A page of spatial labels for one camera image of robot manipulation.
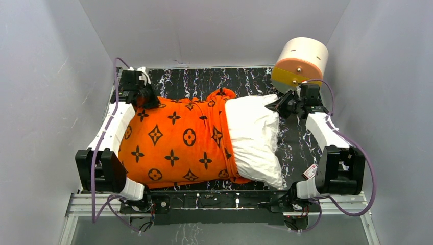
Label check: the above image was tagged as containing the aluminium front rail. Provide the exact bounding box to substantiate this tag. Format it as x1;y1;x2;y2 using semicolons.
66;193;368;217

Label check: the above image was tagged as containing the red white label tag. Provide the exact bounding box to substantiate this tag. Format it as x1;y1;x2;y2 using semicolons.
302;164;318;180

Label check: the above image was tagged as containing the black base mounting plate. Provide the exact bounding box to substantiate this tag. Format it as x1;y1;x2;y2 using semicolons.
120;190;319;226

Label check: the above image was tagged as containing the white cylinder with coloured lid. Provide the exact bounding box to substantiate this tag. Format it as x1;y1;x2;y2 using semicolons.
271;37;329;93

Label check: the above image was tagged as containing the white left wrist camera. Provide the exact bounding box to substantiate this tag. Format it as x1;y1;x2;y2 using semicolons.
137;66;151;85

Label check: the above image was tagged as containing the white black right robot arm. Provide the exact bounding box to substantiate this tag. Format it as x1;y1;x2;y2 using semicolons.
266;83;365;211

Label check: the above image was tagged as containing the white pillow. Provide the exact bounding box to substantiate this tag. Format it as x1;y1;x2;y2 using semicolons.
225;94;283;189

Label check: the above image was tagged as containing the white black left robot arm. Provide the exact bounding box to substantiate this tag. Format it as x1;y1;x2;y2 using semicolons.
75;67;160;212

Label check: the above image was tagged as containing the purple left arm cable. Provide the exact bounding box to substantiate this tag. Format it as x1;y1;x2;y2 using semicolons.
90;57;143;234

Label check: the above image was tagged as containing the orange patterned plush pillowcase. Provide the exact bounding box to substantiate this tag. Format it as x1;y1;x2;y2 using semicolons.
118;88;249;189

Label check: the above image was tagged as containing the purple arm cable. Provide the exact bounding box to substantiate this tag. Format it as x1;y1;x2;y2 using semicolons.
90;57;143;234
302;79;377;234

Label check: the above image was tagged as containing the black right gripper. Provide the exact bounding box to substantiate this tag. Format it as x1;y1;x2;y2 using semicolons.
265;89;304;119

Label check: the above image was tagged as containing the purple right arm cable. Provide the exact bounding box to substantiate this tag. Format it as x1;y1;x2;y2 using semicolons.
302;79;377;234

